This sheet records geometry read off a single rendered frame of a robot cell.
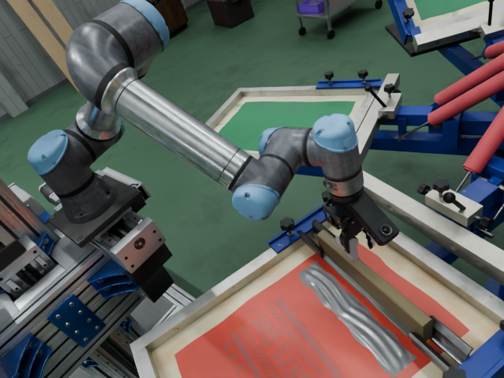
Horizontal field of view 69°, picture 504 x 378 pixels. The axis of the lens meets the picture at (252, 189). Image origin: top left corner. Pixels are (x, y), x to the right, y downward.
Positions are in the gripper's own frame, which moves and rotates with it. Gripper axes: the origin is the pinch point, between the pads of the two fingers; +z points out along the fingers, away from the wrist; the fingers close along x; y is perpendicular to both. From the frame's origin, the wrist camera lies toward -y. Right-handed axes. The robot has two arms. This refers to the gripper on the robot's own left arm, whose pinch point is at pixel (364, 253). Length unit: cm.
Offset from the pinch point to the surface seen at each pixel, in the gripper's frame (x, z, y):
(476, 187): -39.8, 8.2, 0.1
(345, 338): 13.5, 16.5, -4.8
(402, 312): 2.3, 7.4, -12.6
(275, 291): 19.0, 16.1, 18.0
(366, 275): 1.6, 6.1, -1.3
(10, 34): 83, -9, 732
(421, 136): -62, 19, 37
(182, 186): 7, 109, 235
